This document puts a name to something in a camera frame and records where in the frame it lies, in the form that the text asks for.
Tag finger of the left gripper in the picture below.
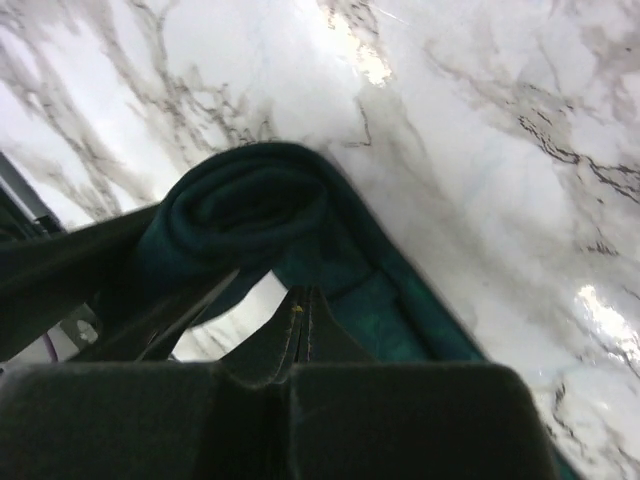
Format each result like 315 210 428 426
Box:
1 206 156 340
74 269 239 362

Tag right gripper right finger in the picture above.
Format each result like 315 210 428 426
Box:
285 287 558 479

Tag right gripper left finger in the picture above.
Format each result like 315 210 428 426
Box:
1 289 300 479

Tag dark green tie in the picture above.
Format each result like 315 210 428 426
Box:
131 142 575 479

